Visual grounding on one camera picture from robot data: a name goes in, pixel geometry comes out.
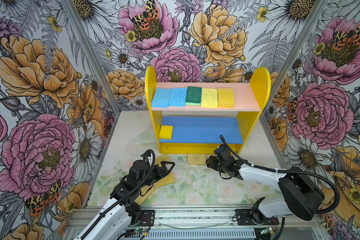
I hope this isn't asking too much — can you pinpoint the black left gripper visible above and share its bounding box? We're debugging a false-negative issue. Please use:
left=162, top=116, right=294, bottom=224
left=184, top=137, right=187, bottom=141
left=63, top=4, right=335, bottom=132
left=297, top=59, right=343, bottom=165
left=138, top=161, right=175, bottom=189

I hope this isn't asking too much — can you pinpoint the tan sponge right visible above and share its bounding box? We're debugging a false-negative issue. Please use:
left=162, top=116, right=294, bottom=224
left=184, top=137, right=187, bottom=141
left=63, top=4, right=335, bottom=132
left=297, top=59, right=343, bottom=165
left=187, top=154, right=207, bottom=166

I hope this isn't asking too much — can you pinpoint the yellow shelf with coloured boards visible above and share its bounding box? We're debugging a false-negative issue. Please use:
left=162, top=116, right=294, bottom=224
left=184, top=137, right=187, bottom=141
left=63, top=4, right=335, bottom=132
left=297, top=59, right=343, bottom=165
left=145, top=66, right=271, bottom=155

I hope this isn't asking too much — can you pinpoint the bright yellow square sponge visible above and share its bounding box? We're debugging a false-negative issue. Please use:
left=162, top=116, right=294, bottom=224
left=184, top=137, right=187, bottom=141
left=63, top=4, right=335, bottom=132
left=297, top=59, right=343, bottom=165
left=159, top=125, right=173, bottom=140

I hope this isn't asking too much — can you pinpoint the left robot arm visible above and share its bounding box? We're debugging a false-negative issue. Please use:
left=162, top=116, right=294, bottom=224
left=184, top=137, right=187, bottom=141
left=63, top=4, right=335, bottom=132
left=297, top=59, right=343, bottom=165
left=76, top=160, right=176, bottom=240

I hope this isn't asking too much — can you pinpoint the green scouring sponge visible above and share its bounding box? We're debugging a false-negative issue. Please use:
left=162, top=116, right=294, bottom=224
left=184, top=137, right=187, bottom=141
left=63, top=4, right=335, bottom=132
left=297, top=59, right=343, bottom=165
left=186, top=86, right=202, bottom=106

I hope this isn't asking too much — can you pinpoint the tan yellow sponge lower left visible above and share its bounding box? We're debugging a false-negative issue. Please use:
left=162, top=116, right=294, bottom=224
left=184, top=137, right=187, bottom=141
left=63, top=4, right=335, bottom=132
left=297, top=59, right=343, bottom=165
left=135, top=186, right=156, bottom=205

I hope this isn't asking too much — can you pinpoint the right aluminium frame post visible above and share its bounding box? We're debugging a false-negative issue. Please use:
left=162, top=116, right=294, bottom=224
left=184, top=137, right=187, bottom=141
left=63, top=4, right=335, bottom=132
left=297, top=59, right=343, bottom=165
left=265, top=0, right=329, bottom=110

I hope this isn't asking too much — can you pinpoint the light blue sponge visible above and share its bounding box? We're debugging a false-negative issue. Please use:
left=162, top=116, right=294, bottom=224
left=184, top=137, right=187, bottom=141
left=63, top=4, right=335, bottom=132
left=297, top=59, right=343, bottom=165
left=151, top=88, right=172, bottom=108

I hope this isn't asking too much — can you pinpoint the left aluminium frame post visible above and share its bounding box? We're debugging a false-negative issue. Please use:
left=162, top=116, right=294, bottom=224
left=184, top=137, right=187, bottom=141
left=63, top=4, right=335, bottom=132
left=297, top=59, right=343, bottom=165
left=62, top=1, right=121, bottom=117

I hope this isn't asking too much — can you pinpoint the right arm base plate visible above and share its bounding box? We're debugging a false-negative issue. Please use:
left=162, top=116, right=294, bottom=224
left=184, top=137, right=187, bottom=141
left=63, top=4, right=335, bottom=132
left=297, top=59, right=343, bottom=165
left=232, top=209, right=279, bottom=226

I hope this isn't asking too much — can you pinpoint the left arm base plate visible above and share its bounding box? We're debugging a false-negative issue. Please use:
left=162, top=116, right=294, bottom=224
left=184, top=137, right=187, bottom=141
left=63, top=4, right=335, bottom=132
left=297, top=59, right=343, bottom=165
left=130, top=210, right=156, bottom=227

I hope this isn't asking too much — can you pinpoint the speckled yellow sponge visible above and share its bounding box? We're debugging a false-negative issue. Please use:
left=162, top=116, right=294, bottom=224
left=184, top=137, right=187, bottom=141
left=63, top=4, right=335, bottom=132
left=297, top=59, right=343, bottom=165
left=201, top=88, right=218, bottom=109

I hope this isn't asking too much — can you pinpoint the tan yellow sponge upper left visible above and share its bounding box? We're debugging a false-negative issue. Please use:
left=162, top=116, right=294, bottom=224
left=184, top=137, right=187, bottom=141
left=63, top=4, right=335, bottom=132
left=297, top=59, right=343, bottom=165
left=155, top=154, right=171, bottom=167

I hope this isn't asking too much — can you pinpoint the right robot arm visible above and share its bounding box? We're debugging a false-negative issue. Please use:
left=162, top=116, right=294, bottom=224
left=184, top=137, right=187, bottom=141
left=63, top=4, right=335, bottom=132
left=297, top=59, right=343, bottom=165
left=206, top=145, right=325, bottom=224

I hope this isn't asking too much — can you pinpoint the tan yellow sponge middle left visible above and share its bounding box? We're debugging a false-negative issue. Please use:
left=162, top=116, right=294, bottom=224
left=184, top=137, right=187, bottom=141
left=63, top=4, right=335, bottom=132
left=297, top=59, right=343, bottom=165
left=154, top=173, right=175, bottom=189

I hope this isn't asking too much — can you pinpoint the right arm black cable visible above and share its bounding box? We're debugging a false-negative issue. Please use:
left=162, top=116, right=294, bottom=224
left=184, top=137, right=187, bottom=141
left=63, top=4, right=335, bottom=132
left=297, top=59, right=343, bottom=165
left=219, top=134, right=340, bottom=215

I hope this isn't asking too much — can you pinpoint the tan yellow sponge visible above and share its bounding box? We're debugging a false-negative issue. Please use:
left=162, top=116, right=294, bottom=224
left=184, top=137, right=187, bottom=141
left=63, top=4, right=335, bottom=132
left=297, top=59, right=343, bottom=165
left=154, top=173, right=175, bottom=189
left=135, top=186, right=156, bottom=205
left=155, top=154, right=171, bottom=167

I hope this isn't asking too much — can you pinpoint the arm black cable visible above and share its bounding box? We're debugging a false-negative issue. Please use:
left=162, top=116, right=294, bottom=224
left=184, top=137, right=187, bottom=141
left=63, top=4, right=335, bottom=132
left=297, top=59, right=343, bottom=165
left=80, top=149, right=156, bottom=240
left=219, top=134, right=340, bottom=215

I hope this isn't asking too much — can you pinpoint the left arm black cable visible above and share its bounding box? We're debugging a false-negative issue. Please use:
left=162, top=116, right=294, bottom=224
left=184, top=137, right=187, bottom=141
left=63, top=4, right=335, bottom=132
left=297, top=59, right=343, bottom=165
left=80, top=149, right=156, bottom=240

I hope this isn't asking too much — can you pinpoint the aluminium frame post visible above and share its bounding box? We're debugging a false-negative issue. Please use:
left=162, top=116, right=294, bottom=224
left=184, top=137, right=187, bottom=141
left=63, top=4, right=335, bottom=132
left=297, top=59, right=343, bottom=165
left=62, top=1, right=121, bottom=117
left=265, top=0, right=329, bottom=110

